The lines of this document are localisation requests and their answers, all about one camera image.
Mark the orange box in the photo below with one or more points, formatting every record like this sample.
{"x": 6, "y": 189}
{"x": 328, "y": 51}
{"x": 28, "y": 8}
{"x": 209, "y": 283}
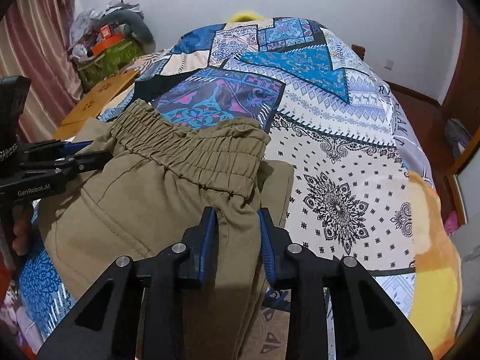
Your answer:
{"x": 107, "y": 43}

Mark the small red box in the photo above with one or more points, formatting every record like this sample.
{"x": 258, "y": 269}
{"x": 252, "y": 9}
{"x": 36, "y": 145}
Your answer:
{"x": 106, "y": 31}

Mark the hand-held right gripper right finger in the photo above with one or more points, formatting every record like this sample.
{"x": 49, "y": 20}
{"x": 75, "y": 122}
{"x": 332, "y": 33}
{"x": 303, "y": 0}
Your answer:
{"x": 268, "y": 247}

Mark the white wall socket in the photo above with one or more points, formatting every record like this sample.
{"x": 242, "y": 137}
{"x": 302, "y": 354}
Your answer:
{"x": 389, "y": 64}

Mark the pink floral cloth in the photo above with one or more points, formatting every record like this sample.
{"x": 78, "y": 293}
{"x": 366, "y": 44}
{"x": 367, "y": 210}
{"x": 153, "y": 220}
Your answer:
{"x": 18, "y": 322}

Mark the grey cloth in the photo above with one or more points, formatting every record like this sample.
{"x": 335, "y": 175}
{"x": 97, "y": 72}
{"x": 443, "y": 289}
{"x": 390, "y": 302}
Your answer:
{"x": 457, "y": 137}

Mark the khaki pants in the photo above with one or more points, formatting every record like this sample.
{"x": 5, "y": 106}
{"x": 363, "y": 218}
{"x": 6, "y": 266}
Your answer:
{"x": 150, "y": 202}

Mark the wooden lap desk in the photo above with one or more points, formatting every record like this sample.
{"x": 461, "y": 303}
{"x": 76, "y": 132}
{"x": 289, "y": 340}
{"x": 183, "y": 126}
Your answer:
{"x": 93, "y": 97}

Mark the wooden bed post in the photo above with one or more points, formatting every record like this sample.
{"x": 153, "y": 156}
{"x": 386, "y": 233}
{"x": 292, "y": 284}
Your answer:
{"x": 358, "y": 50}

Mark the wooden door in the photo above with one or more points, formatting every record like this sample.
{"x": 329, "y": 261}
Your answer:
{"x": 459, "y": 67}

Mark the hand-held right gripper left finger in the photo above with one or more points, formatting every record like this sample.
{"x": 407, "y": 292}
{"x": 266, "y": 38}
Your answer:
{"x": 206, "y": 247}

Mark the white heart-print sliding door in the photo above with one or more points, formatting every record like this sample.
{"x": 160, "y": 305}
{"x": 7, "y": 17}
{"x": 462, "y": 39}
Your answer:
{"x": 467, "y": 187}

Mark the person's left hand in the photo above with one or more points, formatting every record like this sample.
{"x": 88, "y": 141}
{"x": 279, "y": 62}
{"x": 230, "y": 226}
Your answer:
{"x": 22, "y": 228}

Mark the striped pink curtain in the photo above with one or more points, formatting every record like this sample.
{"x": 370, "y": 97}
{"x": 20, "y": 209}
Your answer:
{"x": 37, "y": 45}

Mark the pile of grey clothes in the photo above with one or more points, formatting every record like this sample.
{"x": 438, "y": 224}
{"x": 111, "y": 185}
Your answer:
{"x": 84, "y": 18}

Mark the blue patchwork blanket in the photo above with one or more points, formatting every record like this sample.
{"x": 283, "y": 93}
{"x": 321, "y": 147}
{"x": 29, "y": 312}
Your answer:
{"x": 337, "y": 157}

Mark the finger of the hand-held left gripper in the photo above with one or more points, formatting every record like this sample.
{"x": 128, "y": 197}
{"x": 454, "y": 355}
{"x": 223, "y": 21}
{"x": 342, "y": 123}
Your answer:
{"x": 90, "y": 159}
{"x": 75, "y": 147}

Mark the orange yellow pillow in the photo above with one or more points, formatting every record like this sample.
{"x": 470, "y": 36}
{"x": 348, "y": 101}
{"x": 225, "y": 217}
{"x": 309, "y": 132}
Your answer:
{"x": 438, "y": 255}

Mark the green fabric basket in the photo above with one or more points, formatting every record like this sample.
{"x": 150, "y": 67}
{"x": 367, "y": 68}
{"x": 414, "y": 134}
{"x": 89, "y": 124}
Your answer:
{"x": 108, "y": 60}

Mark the black cloth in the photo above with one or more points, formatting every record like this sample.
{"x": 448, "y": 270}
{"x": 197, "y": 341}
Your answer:
{"x": 150, "y": 86}

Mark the grey long pillow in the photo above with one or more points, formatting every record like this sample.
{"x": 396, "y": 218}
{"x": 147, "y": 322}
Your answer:
{"x": 138, "y": 26}

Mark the yellow foam arch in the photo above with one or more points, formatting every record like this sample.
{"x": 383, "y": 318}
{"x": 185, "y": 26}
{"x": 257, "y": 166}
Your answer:
{"x": 245, "y": 17}

